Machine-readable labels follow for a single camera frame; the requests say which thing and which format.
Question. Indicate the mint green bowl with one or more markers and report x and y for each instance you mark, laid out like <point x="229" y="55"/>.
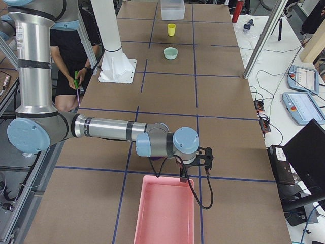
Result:
<point x="170" y="53"/>

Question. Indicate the green handled tool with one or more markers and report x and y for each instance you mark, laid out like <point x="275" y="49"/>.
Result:
<point x="76" y="83"/>

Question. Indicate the aluminium frame post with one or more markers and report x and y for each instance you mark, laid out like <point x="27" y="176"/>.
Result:
<point x="270" y="24"/>

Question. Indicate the clear plastic box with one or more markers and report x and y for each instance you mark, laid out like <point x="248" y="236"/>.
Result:
<point x="172" y="9"/>

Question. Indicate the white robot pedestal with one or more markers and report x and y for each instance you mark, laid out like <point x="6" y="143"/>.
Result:
<point x="115" y="67"/>

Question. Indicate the black computer box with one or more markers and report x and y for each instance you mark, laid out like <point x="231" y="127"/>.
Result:
<point x="280" y="166"/>

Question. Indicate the purple cloth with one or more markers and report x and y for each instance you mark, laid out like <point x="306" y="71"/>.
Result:
<point x="156" y="158"/>

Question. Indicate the seated person in black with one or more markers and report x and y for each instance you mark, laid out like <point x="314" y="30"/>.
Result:
<point x="69" y="55"/>

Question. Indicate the far teach pendant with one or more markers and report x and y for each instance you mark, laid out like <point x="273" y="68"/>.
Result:
<point x="303" y="79"/>

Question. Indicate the black monitor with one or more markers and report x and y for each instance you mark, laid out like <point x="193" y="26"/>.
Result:
<point x="305" y="152"/>

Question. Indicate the yellow plastic cup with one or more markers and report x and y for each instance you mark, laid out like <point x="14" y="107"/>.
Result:
<point x="171" y="29"/>

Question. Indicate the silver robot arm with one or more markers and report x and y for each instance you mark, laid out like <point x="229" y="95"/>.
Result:
<point x="38" y="124"/>

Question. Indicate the teach pendant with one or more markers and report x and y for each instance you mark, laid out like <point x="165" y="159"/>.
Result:
<point x="302" y="107"/>
<point x="303" y="79"/>

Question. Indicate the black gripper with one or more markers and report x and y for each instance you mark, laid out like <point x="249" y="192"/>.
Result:
<point x="183" y="175"/>

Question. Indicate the red bottle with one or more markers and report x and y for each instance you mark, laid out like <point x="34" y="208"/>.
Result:
<point x="237" y="11"/>

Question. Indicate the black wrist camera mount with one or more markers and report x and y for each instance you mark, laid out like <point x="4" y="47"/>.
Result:
<point x="204" y="158"/>

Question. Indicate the near teach pendant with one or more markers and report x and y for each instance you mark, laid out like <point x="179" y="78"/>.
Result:
<point x="302" y="107"/>

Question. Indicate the pink plastic bin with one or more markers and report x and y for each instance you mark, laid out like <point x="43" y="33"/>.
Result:
<point x="166" y="211"/>

